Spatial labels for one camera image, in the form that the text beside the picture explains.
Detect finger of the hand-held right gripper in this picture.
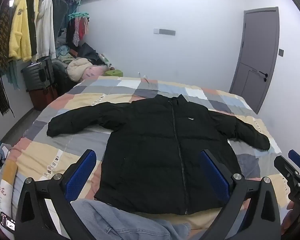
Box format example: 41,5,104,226
274,156,300,188
288,149,300,174

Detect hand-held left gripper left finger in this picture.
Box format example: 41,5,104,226
15,149,98,240

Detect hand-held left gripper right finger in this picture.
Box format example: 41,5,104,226
199,149,282,240

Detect black puffer jacket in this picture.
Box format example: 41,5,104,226
47,94,270,216

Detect green hanger with clothes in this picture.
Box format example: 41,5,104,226
68,12,90,47

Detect person's right hand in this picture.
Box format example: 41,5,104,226
281,202,299,235

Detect blue denim jeans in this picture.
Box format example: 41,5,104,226
70,200,192,240

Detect black printed tag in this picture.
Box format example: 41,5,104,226
0,212,17,232

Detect pink cloth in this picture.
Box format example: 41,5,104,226
81,65,110,81

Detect green round box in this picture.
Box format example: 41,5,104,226
105,69,124,77

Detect cream puffer coat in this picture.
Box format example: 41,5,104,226
66,58,93,82

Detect black suitcase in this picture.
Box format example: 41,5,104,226
21,59,57,92

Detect grey door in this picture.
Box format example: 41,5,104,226
229,7,280,115

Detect teal hanging cloth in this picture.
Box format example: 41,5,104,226
4,59,21,91

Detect brown houndstooth scarf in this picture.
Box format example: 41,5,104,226
0,5,15,117

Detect white hoodie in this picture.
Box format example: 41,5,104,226
36,0,57,60

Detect yellow fleece jacket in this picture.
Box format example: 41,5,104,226
9,0,40,62

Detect dark grey hanging garment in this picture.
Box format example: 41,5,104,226
50,0,68,42

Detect grey wall panel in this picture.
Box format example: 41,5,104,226
154,28,176,36

